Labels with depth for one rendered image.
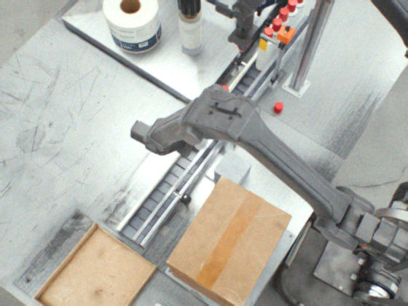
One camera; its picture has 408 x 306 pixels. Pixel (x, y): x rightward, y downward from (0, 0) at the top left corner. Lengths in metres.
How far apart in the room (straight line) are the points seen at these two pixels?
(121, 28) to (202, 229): 0.83
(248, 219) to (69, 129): 0.82
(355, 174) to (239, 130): 1.93
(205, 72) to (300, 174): 0.99
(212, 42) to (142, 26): 0.29
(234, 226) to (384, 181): 1.56
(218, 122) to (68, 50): 1.27
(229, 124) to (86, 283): 0.96
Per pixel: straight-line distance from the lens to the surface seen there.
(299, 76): 1.72
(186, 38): 1.71
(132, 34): 1.72
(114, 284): 1.53
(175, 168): 1.55
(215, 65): 1.76
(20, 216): 1.67
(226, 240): 1.23
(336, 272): 2.17
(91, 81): 1.83
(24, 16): 3.26
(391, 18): 1.15
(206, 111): 0.77
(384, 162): 2.71
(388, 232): 0.93
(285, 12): 1.67
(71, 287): 1.56
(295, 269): 2.14
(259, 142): 0.76
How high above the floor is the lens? 2.32
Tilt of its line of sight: 69 degrees down
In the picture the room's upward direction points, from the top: 5 degrees clockwise
